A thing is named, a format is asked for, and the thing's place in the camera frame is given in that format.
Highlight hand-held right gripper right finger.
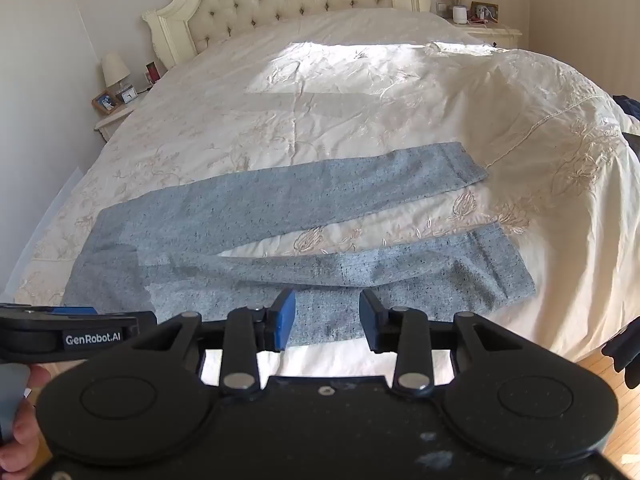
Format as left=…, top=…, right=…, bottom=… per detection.
left=359, top=288, right=516, bottom=395

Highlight person's left hand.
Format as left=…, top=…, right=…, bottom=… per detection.
left=0, top=366, right=52, bottom=473

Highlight cream nightstand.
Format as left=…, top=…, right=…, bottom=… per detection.
left=94, top=87, right=151, bottom=143
left=447, top=20, right=523, bottom=51

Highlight wooden picture frame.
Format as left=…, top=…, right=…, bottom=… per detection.
left=91, top=90, right=122, bottom=116
left=470, top=1, right=500, bottom=24

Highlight cream embroidered bedspread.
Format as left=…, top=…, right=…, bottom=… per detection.
left=14, top=8, right=640, bottom=386

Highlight dark cloth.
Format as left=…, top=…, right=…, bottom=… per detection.
left=612, top=94, right=640, bottom=153
left=601, top=316, right=640, bottom=389

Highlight grey-blue speckled pants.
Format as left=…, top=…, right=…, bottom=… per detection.
left=62, top=141, right=537, bottom=348

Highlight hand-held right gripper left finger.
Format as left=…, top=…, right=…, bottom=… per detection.
left=131, top=288, right=297, bottom=396

